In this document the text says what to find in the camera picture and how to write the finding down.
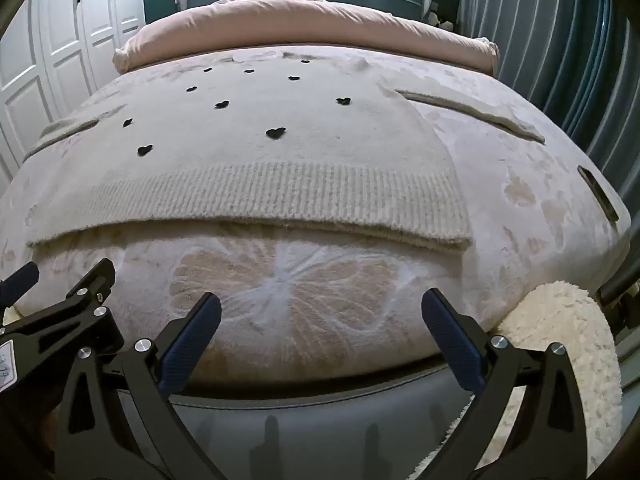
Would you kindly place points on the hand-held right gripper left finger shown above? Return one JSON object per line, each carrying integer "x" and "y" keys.
{"x": 190, "y": 347}

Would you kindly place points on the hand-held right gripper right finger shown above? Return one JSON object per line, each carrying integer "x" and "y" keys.
{"x": 452, "y": 345}

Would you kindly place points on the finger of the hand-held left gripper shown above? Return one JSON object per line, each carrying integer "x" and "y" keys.
{"x": 95, "y": 285}
{"x": 20, "y": 277}

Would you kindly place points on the beige knit sweater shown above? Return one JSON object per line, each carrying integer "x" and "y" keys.
{"x": 280, "y": 160}

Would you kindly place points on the white fluffy rug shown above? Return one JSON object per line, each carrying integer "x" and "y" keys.
{"x": 575, "y": 340}

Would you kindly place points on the bed with floral sheet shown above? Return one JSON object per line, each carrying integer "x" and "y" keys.
{"x": 310, "y": 305}

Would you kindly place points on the dark oblong object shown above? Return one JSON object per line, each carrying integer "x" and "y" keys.
{"x": 597, "y": 195}

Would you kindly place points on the white panelled wardrobe doors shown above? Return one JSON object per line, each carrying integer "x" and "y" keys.
{"x": 60, "y": 35}

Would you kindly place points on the blue-grey curtain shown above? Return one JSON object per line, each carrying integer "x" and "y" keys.
{"x": 550, "y": 35}

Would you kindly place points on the small white ornament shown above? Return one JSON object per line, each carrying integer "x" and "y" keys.
{"x": 442, "y": 17}

